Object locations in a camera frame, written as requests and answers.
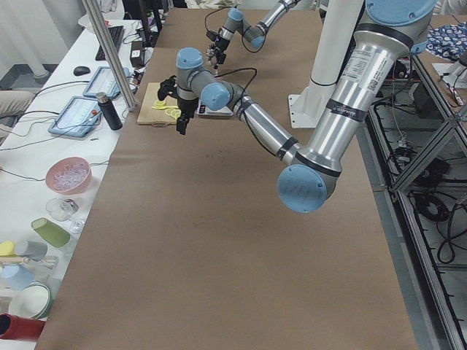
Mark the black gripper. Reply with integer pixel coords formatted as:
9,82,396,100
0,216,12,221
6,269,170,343
207,31,229,70
156,75,199,135

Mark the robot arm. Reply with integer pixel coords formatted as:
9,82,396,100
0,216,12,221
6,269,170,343
158,1,436,213
205,0,299,69

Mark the digital kitchen scale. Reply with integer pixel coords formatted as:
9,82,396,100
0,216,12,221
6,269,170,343
196,104,233,118

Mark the green cup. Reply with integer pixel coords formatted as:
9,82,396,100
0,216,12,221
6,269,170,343
31,217,71,248

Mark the grey cup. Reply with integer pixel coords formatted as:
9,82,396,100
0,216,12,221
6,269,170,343
14,241,48,261

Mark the yellow cup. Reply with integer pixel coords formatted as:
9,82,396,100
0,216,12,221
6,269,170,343
0,241,15,257

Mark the light blue cup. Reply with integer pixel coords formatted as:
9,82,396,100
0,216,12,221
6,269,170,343
1,264,35,291

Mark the red cup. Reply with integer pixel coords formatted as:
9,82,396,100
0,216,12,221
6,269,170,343
1,314,46,341

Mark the yellow plastic knife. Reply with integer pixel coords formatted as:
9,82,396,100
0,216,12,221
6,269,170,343
152,104,178,110

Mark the lemon slice near knife tip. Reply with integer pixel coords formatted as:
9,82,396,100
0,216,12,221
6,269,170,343
153,100,166,109

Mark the wooden cutting board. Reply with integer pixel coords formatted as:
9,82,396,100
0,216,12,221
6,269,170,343
136,82,177,125

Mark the black water bottle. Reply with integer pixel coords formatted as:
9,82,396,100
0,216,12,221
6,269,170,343
96,92,123,131

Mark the blue teach pendant far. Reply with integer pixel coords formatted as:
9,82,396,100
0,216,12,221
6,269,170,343
82,66,120,99

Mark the blue teach pendant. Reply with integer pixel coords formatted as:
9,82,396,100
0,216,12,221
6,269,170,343
82,66,120,99
47,96,101,138

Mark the black keyboard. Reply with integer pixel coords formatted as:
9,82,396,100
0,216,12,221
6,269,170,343
95,25,126,62

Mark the blue teach pendant near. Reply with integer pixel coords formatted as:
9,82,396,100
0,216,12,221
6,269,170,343
47,96,101,138

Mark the black computer mouse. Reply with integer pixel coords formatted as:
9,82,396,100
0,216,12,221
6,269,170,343
73,66,90,77

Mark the brown table mat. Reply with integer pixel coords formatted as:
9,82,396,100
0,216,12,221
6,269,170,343
34,7,422,350

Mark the pink bowl with ice cubes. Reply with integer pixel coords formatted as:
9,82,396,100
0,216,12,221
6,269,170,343
45,157,92,195

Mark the wine glass lying down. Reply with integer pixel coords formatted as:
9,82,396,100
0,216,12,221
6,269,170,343
45,198,85,235

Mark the white green bowl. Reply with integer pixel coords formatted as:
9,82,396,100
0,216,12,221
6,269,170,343
8,283,53,319

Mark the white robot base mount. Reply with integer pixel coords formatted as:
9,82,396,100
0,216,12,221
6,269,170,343
289,0,364,128

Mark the aluminium frame post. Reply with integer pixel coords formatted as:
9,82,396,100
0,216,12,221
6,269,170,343
82,0,136,112

